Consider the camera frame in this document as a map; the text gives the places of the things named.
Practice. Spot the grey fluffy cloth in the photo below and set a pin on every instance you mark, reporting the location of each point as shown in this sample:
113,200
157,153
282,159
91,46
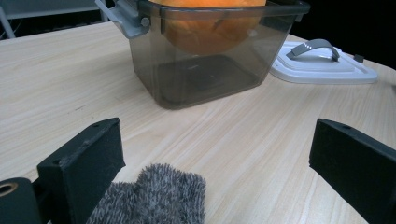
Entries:
149,199

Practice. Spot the grey transparent storage box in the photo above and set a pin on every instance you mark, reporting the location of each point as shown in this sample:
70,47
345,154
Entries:
211,81

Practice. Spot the orange plush toy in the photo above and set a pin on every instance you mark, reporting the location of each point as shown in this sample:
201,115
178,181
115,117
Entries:
202,34

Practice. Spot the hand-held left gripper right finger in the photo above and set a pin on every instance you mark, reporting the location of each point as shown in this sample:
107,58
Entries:
358,168

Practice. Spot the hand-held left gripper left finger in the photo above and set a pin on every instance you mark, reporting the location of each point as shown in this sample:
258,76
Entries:
84,168

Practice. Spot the black tape strip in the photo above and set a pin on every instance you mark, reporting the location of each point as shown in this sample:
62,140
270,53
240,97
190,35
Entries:
358,58

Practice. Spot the white metal stand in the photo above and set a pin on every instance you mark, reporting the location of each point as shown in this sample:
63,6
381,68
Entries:
46,7

